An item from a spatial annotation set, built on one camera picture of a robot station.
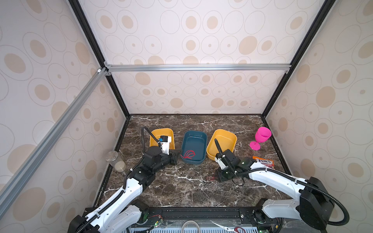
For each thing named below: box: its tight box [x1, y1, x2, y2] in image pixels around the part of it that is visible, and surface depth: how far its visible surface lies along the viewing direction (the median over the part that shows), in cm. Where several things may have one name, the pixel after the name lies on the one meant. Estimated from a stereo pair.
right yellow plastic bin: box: [206, 128, 238, 161], surface depth 105 cm
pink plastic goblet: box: [249, 126, 272, 151], surface depth 92 cm
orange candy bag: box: [252, 155, 275, 169], surface depth 93 cm
